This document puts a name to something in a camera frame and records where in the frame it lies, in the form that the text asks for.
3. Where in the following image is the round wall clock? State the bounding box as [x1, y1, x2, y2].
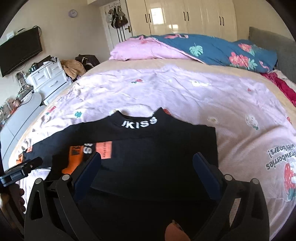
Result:
[68, 9, 78, 18]

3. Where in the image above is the cream glossy wardrobe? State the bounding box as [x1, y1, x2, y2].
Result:
[87, 0, 238, 42]

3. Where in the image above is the blue floral quilt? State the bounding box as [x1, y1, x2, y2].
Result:
[131, 34, 278, 73]

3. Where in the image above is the black wall television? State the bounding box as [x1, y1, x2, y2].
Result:
[0, 27, 43, 77]

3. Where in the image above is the white door with bags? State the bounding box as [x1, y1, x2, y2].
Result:
[100, 1, 132, 51]

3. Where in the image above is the black KISS sweater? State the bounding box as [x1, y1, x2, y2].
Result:
[23, 108, 218, 240]

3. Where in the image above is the pink strawberry bedspread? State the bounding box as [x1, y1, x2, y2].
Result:
[14, 61, 295, 238]

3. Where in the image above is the grey upholstered headboard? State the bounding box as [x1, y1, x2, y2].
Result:
[249, 27, 295, 82]

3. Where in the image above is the tan clothes pile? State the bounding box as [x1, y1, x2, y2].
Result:
[60, 59, 86, 80]

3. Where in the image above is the person's left hand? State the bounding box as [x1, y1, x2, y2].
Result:
[1, 183, 26, 223]

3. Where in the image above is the black bag on floor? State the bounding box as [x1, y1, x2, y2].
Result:
[75, 54, 100, 71]

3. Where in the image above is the white drawer cabinet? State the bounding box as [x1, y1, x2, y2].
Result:
[26, 57, 73, 105]

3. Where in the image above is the red patterned pillow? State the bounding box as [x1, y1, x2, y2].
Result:
[261, 71, 295, 106]

